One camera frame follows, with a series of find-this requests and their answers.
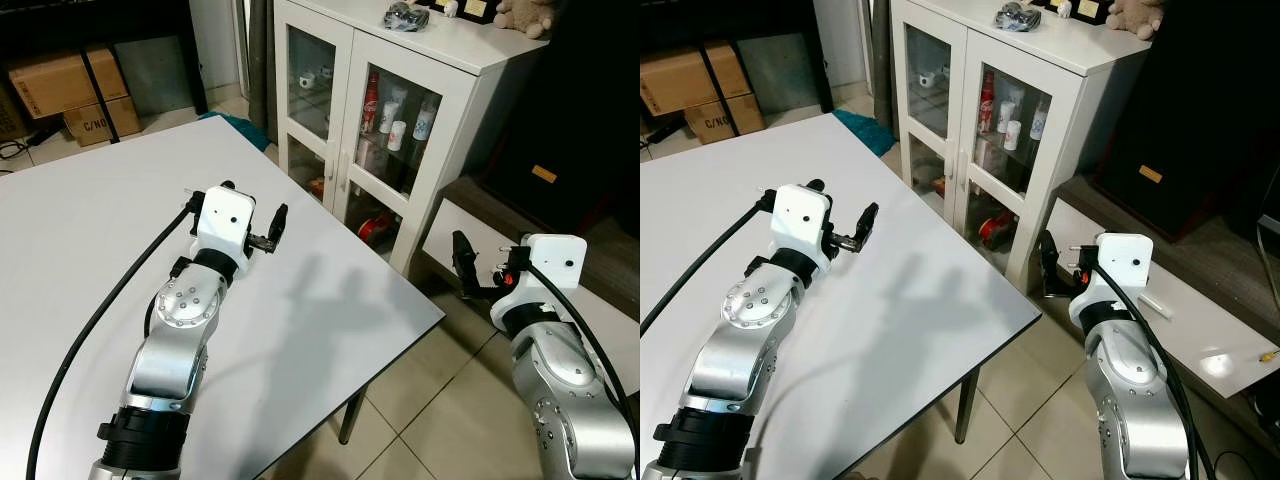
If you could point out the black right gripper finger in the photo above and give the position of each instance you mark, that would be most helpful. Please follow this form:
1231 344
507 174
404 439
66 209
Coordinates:
1052 262
466 262

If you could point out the teal cloth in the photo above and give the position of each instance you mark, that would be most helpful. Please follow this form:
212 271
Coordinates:
865 130
245 130

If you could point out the red toy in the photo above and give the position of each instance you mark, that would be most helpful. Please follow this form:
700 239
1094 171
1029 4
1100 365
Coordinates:
998 229
375 227

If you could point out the white stick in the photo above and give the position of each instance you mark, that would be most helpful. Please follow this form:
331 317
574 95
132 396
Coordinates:
1156 305

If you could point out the low white wood bench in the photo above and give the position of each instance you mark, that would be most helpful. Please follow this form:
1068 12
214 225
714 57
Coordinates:
610 250
1200 250

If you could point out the small printed cardboard box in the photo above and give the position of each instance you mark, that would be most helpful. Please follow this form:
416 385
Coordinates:
95 125
715 122

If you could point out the small white red cup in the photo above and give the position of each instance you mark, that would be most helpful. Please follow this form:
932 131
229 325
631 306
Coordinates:
1012 136
398 136

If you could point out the tall white blue cup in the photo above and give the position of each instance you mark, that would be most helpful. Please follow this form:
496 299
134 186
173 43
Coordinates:
425 120
1040 120

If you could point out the red cola bottle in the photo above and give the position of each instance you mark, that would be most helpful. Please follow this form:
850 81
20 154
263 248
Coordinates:
371 105
987 105

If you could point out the dark metal table leg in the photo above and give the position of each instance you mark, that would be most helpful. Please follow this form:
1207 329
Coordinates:
966 405
352 418

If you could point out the large cardboard box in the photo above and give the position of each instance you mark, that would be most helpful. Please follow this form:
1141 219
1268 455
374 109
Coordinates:
680 80
50 85

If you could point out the black speaker cabinet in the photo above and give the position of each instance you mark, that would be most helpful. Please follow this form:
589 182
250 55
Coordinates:
1200 100
570 100

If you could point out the black shelf unit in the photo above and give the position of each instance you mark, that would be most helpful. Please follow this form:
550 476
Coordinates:
720 20
100 20

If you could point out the small yellow item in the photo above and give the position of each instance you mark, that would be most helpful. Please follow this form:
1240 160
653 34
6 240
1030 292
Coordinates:
1267 354

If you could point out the white glass door cabinet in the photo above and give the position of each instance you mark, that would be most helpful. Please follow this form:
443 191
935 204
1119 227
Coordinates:
450 48
1060 45

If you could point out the crumpled silver bag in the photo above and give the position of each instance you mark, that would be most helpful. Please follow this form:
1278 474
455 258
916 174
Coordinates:
407 17
1017 17

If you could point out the beige plush toy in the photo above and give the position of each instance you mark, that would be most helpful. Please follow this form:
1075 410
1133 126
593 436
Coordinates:
1135 18
522 18

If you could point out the black gold plaque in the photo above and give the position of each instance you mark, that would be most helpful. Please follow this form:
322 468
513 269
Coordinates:
476 10
1091 11

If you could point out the small white figurine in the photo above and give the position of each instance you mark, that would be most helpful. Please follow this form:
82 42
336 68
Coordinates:
450 8
1063 9

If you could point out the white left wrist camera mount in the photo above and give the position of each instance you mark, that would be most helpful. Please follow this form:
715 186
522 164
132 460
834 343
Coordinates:
803 225
225 225

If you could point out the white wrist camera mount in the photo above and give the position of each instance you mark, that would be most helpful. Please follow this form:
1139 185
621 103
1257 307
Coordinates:
225 225
803 225
1125 262
555 262

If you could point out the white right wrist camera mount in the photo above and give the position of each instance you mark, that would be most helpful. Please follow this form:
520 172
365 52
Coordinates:
1125 262
555 262

